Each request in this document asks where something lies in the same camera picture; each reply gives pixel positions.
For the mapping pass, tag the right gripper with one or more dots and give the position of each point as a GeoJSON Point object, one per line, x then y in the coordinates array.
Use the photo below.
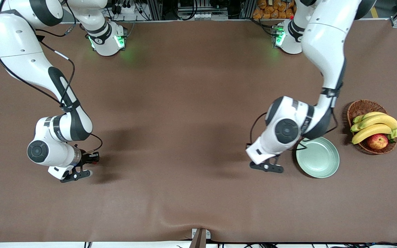
{"type": "Point", "coordinates": [87, 158]}

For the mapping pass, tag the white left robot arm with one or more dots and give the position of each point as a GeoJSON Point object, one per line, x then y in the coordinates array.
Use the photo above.
{"type": "Point", "coordinates": [326, 41]}

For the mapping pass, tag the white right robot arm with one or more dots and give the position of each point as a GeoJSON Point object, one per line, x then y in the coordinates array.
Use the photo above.
{"type": "Point", "coordinates": [16, 44]}

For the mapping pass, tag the pale green round plate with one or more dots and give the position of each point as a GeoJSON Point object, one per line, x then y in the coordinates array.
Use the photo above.
{"type": "Point", "coordinates": [322, 162]}

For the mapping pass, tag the brown table cloth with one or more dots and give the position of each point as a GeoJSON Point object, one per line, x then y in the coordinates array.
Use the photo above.
{"type": "Point", "coordinates": [171, 193]}

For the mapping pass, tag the yellow banana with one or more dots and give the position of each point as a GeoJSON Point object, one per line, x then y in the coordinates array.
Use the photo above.
{"type": "Point", "coordinates": [370, 132]}
{"type": "Point", "coordinates": [381, 120]}
{"type": "Point", "coordinates": [354, 127]}
{"type": "Point", "coordinates": [370, 114]}

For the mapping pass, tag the brown wicker basket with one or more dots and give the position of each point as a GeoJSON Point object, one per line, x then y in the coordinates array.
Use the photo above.
{"type": "Point", "coordinates": [360, 107]}

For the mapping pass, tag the red yellow apple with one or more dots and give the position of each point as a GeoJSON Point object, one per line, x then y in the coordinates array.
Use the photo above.
{"type": "Point", "coordinates": [377, 142]}

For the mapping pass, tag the orange bread roll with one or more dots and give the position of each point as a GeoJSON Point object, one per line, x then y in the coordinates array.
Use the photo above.
{"type": "Point", "coordinates": [282, 14]}
{"type": "Point", "coordinates": [256, 14]}
{"type": "Point", "coordinates": [262, 3]}
{"type": "Point", "coordinates": [274, 13]}

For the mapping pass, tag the white power strip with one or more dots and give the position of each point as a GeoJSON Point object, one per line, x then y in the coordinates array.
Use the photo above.
{"type": "Point", "coordinates": [133, 9]}

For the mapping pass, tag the metal table edge bracket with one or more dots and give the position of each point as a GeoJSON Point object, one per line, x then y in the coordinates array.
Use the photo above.
{"type": "Point", "coordinates": [200, 237]}

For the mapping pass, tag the aluminium frame post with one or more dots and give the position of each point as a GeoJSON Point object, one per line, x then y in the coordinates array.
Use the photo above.
{"type": "Point", "coordinates": [247, 8]}
{"type": "Point", "coordinates": [153, 8]}

